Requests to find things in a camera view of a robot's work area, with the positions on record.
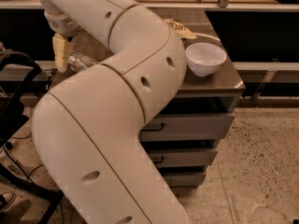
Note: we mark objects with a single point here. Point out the yellow brown chip bag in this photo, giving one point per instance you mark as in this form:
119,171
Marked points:
180,28

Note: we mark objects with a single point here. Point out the white ceramic bowl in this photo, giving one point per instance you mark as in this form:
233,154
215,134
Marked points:
205,59

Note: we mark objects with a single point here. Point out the top grey drawer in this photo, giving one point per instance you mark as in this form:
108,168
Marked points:
205,126

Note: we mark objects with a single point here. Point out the bottom grey drawer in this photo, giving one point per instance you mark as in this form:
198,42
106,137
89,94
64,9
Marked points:
192,179

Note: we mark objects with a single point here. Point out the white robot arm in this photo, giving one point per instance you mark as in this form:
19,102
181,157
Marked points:
86,128

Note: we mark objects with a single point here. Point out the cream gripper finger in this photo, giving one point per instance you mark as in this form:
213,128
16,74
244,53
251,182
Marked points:
62,51

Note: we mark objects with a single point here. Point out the shoe with white sole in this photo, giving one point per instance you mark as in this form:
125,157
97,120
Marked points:
6,200

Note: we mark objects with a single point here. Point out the middle grey drawer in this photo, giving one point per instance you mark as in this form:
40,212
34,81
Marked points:
170,158

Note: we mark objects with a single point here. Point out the grey drawer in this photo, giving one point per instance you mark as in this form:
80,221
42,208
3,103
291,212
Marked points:
205,126
192,179
170,158

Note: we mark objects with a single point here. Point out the clear plastic water bottle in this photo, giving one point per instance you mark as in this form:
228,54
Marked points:
78,62

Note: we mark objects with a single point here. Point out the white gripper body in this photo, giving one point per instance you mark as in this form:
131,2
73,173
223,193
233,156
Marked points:
63,25

